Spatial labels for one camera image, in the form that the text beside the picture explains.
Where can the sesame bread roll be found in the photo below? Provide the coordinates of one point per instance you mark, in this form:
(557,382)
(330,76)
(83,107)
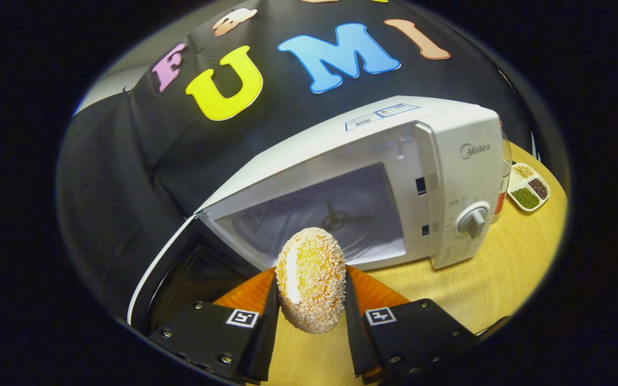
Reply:
(311,279)

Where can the white divided seasoning tray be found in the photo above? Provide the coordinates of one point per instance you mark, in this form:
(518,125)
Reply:
(528,187)

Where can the white microwave oven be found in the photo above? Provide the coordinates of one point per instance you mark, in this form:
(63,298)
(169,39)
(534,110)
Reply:
(448,161)

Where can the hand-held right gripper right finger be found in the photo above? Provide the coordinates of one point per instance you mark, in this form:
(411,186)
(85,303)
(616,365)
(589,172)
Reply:
(421,335)

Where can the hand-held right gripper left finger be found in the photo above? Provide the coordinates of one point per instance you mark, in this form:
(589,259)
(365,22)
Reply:
(207,332)

